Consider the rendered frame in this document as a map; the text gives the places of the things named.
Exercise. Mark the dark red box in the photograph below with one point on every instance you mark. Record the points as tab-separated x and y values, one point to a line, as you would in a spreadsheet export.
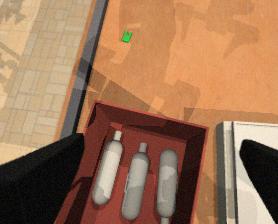
187	139

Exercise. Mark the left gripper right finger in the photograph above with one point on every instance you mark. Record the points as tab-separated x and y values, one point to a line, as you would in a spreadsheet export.
261	164

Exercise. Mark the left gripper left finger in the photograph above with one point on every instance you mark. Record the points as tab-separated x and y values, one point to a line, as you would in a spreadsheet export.
33	187

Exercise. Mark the white digital scale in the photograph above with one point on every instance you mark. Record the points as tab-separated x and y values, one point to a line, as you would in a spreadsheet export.
248	208

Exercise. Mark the grey gas cylinder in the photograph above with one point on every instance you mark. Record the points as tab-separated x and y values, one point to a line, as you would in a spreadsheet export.
107	171
135	184
167	184

